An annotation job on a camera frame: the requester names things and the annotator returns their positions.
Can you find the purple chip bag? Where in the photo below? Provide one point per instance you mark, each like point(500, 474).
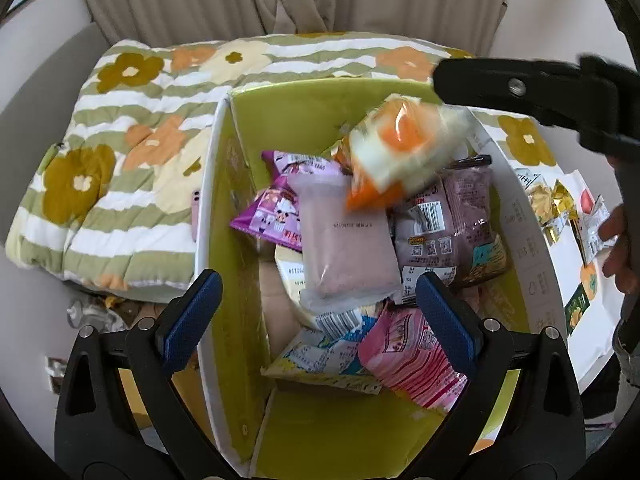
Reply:
point(446, 229)

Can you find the pink striped snack bag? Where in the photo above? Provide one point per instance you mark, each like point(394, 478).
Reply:
point(403, 354)

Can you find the purple cartoon snack bag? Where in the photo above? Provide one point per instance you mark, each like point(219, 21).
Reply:
point(274, 216)

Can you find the floral striped quilt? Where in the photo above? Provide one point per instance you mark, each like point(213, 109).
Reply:
point(108, 206)

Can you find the white corn roll bag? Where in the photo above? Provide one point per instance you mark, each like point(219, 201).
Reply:
point(586, 221)

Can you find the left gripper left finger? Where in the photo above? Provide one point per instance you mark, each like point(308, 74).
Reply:
point(183, 322)

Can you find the gold yellow snack bag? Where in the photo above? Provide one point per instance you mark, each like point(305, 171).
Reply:
point(554, 208)

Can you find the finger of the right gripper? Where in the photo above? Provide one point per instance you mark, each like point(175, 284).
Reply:
point(548, 91)

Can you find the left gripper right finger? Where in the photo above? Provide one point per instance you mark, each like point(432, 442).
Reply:
point(453, 322)

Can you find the blue yellow snack bag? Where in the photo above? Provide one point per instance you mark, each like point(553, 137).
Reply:
point(312, 358)

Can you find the orange persimmon snack bag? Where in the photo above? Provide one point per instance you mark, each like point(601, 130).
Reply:
point(398, 147)

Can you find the pale pink powder packet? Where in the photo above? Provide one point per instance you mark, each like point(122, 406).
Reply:
point(349, 257)

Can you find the green white cardboard box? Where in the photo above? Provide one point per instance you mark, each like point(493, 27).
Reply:
point(287, 430)

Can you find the person right hand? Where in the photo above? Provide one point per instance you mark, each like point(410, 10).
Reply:
point(617, 264)

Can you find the grey headboard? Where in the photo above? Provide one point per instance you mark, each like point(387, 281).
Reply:
point(47, 98)

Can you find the pink smartphone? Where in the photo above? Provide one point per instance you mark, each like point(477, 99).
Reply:
point(195, 214)

